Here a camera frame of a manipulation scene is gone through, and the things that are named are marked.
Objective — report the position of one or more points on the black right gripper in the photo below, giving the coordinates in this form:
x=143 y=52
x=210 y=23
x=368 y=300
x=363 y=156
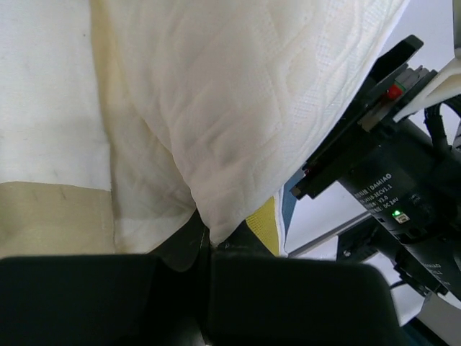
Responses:
x=407 y=178

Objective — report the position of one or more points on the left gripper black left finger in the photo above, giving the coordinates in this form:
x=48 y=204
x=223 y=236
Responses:
x=104 y=299

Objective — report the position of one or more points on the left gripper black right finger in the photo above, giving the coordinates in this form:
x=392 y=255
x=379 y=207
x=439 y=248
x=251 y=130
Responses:
x=254 y=299

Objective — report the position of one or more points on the blue beige plaid pillowcase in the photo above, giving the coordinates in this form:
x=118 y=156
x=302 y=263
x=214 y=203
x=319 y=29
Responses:
x=56 y=181

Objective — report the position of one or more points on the cream pillow with duck patch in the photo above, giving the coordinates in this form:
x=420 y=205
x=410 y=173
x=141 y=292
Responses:
x=211 y=106

